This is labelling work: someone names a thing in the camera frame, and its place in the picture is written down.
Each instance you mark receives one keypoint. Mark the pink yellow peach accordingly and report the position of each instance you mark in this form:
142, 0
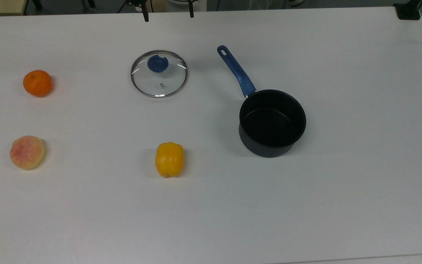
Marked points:
27, 153

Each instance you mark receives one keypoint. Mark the yellow bell pepper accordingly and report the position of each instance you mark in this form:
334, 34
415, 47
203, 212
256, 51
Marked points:
169, 160

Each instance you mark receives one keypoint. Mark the black table clamp mount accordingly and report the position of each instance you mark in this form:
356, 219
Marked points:
408, 11

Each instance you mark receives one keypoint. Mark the glass lid with blue knob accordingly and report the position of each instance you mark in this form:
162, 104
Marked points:
170, 83

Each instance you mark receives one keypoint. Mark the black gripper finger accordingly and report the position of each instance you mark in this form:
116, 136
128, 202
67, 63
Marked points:
145, 15
191, 11

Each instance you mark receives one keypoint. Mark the orange mandarin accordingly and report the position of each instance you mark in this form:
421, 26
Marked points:
37, 83

